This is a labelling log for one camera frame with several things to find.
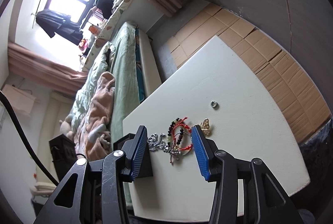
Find left pink curtain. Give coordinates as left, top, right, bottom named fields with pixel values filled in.
left=7, top=42, right=88, bottom=96

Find gold butterfly brooch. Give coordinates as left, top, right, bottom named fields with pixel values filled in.
left=200, top=118, right=211, bottom=137

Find black cable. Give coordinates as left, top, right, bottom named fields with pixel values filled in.
left=0, top=91, right=60, bottom=187

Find black jewelry box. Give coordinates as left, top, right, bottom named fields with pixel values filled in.
left=49, top=134, right=77, bottom=181

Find red string bead bracelet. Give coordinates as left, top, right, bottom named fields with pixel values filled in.
left=169, top=116, right=195, bottom=164

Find beige plush toy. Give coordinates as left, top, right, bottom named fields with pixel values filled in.
left=59, top=114, right=75, bottom=141

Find pink fleece blanket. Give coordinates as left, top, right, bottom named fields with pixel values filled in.
left=73, top=72, right=115, bottom=161

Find flattened cardboard on floor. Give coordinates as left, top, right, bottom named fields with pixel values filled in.
left=166, top=3, right=331, bottom=144

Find black bag on sill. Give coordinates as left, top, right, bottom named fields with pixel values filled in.
left=95, top=0, right=113, bottom=19

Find silver chain necklace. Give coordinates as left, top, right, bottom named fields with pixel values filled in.
left=147, top=132, right=181, bottom=161

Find dark hanging clothes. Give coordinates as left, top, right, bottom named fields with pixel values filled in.
left=36, top=9, right=83, bottom=46

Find white square table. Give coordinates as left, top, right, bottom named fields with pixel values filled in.
left=123, top=37, right=310, bottom=222

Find light green quilt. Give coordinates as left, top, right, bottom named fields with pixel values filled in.
left=70, top=42, right=115, bottom=133

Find beige padded headboard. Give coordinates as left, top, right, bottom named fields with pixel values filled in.
left=37, top=92, right=74, bottom=180

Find patterned window seat cushion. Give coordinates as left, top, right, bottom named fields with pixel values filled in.
left=81, top=0, right=133, bottom=72

